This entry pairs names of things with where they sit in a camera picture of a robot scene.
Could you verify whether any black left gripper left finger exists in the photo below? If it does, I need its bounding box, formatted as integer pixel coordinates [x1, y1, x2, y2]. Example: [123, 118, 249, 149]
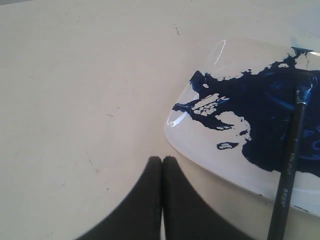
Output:
[78, 156, 162, 240]

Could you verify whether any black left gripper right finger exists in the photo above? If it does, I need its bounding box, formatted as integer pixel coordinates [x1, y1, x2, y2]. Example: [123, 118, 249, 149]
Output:
[162, 156, 251, 240]

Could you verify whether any black paintbrush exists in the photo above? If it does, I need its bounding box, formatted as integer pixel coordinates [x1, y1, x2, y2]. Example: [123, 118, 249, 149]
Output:
[267, 85, 312, 240]

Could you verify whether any white square paint plate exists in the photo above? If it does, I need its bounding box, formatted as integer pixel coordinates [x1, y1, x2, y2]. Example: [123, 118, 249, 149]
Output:
[164, 38, 320, 201]

